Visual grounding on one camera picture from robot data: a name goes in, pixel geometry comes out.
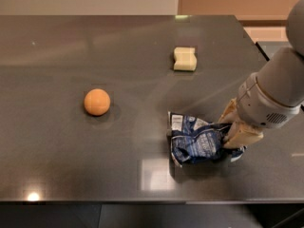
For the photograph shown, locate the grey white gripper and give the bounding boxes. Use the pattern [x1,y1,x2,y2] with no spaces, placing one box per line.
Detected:
[218,73,300,149]

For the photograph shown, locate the yellow sponge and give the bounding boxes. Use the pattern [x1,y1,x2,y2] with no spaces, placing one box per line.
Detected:
[174,47,197,71]

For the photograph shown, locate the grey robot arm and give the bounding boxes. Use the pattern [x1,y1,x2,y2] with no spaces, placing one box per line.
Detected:
[219,0,304,149]

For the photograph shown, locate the orange ball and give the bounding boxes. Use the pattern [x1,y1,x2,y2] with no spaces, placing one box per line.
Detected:
[84,88,110,116]

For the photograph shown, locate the blue chip bag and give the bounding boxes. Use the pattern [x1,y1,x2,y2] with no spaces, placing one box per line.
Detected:
[168,112,247,167]

